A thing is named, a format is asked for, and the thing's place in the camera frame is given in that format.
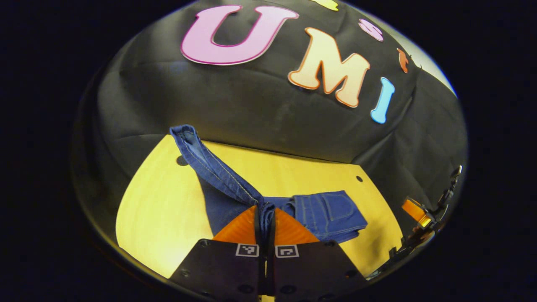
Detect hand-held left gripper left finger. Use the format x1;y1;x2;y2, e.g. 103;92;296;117
169;205;267;302

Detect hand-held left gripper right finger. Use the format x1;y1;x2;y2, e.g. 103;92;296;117
267;207;369;302

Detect blue denim jeans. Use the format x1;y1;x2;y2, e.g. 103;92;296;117
169;125;369;246

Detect black backdrop cloth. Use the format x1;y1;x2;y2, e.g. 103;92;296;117
71;0;469;252

